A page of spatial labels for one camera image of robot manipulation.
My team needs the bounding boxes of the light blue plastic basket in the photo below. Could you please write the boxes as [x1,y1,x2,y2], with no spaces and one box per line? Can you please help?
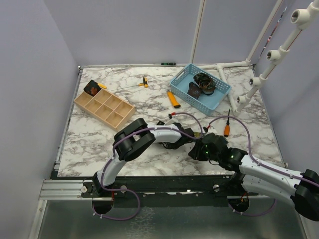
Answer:
[170,64,231,116]

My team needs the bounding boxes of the yellow utility knife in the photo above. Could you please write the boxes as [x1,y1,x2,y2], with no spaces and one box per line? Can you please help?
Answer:
[166,90,180,109]

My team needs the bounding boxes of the orange handled screwdriver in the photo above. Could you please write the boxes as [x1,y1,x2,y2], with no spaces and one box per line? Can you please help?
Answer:
[224,110,230,137]

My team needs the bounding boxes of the white PVC pipe rack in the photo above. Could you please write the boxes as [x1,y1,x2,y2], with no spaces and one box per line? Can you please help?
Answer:
[199,0,319,116]

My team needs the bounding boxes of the green black marker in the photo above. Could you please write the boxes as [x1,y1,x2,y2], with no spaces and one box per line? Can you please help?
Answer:
[161,62,176,66]

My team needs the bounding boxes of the blue yellow floral tie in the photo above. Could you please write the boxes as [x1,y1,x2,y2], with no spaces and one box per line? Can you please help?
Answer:
[194,132,203,138]

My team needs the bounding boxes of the rolled dark orange-leaf tie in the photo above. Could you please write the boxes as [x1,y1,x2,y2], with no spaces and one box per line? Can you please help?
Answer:
[83,80,102,97]

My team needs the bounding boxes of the yellow black wire stripper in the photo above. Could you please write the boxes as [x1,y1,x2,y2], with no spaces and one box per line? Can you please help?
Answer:
[138,77,148,88]

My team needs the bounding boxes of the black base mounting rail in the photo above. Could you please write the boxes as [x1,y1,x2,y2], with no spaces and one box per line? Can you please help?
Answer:
[49,171,265,210]

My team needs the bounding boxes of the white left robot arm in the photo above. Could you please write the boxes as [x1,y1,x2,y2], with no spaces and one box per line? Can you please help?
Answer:
[92,118,196,197]

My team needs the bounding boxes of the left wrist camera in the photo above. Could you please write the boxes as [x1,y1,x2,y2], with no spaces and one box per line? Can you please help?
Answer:
[164,119,176,125]

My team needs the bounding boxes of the wooden compartment tray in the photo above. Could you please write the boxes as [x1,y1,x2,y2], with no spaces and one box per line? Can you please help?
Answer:
[74,89,136,131]

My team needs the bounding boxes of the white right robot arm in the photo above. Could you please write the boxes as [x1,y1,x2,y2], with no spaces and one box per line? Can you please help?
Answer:
[188,133,319,221]

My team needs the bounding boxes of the folded dark patterned tie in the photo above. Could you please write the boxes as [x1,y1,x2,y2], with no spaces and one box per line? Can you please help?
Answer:
[187,82,202,100]

